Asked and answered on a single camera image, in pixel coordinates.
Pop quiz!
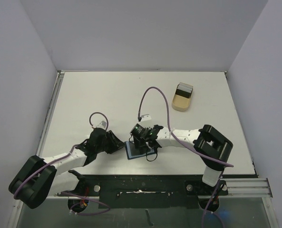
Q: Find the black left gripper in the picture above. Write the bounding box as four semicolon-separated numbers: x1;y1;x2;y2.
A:
96;130;125;153

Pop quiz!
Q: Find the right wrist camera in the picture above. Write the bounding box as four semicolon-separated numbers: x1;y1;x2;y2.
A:
139;114;152;125

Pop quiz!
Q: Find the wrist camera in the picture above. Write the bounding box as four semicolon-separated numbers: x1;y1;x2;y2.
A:
96;121;107;130
139;114;152;125

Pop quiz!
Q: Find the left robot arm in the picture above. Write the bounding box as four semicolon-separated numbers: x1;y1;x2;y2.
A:
9;128;125;209

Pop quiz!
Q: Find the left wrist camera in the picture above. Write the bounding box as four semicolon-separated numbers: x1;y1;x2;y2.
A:
96;121;107;130

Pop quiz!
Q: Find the aluminium front rail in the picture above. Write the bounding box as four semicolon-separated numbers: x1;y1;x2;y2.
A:
53;178;272;197

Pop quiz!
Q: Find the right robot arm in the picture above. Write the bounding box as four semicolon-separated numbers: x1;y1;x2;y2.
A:
130;124;233;194

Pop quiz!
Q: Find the aluminium rail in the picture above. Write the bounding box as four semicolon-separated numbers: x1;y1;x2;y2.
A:
37;71;65;153
53;178;272;197

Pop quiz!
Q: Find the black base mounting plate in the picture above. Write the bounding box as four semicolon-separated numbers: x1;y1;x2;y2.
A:
57;174;228;209

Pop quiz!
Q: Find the stack of cards in tray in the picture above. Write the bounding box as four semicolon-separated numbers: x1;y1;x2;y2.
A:
175;83;194;98

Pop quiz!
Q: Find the beige oval tray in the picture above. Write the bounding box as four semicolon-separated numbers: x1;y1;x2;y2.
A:
172;94;192;112

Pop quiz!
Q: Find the blue card holder wallet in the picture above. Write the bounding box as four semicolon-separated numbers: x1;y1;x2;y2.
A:
125;141;156;160

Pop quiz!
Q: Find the aluminium left side rail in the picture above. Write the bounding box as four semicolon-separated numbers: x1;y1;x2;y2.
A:
37;71;65;153

